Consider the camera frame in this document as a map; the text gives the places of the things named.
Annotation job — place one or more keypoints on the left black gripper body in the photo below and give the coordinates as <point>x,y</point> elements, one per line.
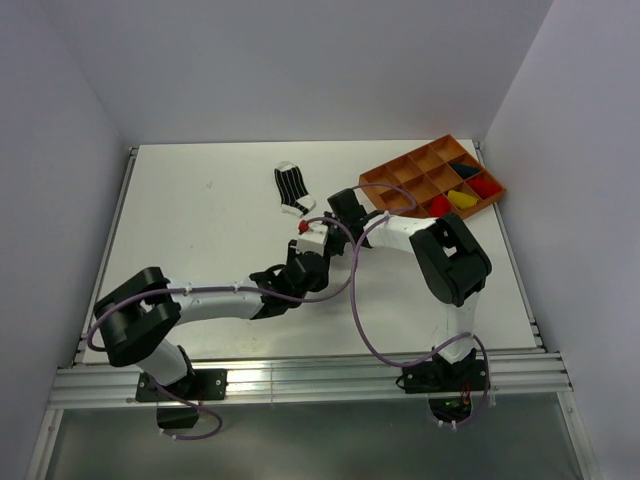
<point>292,250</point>

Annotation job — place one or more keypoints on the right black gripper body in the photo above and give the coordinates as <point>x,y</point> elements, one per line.
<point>336,239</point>

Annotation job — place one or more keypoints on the black white striped sock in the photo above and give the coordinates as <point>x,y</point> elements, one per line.
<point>294,196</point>

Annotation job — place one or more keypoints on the red Christmas sock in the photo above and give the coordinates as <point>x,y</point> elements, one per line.
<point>439,206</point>

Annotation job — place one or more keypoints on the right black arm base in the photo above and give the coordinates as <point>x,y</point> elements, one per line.
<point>439,376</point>

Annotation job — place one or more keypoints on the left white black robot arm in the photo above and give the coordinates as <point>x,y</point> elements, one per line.
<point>135,318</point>

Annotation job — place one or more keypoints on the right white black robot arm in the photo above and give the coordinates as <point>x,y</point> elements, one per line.
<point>453,264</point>

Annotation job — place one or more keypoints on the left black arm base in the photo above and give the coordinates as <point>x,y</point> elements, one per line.
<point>181,405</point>

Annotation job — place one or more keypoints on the orange compartment tray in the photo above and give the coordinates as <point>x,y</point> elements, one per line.
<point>408,183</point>

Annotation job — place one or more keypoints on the yellow rolled sock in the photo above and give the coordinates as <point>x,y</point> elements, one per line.
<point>462,201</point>

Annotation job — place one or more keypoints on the dark green rolled sock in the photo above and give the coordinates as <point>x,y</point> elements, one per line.
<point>465,170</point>

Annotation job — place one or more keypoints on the red rolled sock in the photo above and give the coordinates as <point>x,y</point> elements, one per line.
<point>484,188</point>

